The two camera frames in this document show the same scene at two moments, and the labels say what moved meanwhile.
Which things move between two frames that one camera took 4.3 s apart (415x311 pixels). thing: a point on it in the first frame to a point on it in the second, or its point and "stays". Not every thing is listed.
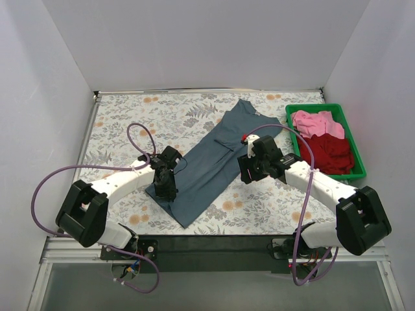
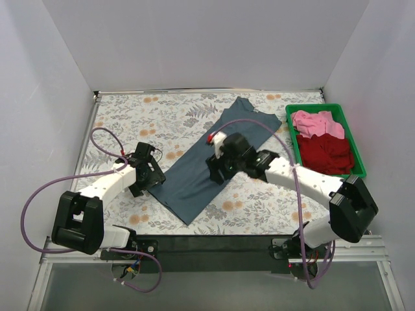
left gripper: [167, 186] to [154, 175]
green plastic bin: [358, 170] stays
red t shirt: [332, 154] stays
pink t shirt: [316, 123] stays
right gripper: [248, 170] to [216, 169]
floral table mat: [128, 126] stays
